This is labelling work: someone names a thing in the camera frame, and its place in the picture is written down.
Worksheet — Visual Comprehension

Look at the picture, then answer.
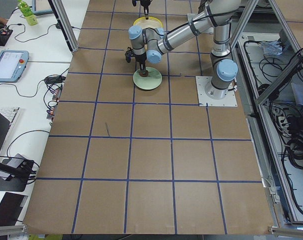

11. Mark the black power adapter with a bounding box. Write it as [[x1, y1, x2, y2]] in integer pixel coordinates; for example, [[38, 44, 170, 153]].
[[45, 75, 66, 85]]

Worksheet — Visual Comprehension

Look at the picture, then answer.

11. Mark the white keyboard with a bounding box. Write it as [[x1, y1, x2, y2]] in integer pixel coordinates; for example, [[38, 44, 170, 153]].
[[0, 106, 21, 125]]

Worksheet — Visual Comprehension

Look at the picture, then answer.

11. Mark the light green plate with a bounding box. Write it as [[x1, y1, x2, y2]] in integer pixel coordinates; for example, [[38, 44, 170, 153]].
[[133, 67, 162, 90]]

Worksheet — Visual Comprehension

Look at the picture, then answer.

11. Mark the brown steamed bun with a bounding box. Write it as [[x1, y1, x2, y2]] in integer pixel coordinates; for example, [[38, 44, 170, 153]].
[[139, 70, 149, 77]]

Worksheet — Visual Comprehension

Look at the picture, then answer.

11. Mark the yellow steamer top layer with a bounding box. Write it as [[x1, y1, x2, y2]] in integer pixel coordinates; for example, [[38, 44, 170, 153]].
[[133, 17, 163, 29]]

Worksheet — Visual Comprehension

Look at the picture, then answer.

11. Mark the green drink bottle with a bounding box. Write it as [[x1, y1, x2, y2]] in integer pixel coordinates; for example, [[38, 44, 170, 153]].
[[18, 0, 38, 26]]

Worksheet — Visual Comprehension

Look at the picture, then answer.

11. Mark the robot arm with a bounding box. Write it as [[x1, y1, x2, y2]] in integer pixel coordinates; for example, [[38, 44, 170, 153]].
[[125, 0, 241, 100]]

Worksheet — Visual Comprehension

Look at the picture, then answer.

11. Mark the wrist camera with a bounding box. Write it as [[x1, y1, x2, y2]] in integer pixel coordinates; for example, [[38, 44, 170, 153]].
[[125, 47, 134, 63]]

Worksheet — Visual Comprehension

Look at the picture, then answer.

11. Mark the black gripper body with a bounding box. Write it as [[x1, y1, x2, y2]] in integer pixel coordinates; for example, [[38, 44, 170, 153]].
[[135, 52, 147, 65], [140, 0, 152, 7]]

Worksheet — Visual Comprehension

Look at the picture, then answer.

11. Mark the left teach pendant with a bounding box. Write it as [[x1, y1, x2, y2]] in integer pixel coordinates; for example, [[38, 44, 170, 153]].
[[0, 50, 29, 83]]

